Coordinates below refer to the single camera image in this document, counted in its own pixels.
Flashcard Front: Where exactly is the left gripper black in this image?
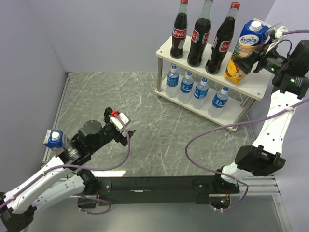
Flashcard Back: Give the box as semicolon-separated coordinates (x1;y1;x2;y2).
89;107;135;153

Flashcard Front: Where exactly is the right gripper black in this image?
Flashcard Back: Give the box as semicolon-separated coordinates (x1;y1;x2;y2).
233;39;291;74

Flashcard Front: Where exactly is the blue juice carton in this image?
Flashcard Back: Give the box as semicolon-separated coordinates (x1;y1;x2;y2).
224;18;271;85

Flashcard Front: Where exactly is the cola bottle shelved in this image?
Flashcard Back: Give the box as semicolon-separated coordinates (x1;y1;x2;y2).
187;0;213;67
170;0;188;59
205;2;240;74

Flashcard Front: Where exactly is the water bottle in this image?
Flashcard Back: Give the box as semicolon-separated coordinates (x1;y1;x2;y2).
166;65;179;98
208;87;229;118
178;72;194;104
191;78;209;109

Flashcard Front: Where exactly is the dark juice carton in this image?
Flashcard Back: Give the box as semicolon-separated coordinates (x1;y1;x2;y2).
43;130;70;151

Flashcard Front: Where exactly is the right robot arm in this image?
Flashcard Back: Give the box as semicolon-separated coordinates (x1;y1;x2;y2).
212;40;309;193

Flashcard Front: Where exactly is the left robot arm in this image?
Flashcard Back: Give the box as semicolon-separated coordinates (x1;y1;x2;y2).
0;107;134;232

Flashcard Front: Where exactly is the wooden two-tier shelf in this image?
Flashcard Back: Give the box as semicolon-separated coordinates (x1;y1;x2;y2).
156;36;272;125

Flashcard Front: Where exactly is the black base beam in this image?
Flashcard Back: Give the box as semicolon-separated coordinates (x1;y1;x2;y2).
82;175;239;204

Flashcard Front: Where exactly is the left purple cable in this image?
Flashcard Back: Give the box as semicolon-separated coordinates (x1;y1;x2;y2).
0;113;131;215

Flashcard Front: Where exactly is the purple cable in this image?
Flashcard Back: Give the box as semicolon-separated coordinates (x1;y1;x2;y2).
0;113;131;215
185;29;309;211

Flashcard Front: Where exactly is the aluminium rail frame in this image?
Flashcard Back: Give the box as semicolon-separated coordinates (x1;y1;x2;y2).
28;72;282;232

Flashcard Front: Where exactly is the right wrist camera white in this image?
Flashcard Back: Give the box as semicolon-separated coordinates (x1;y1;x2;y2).
267;23;288;40

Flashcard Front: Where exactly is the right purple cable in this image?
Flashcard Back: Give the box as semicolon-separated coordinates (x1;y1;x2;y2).
185;29;309;211

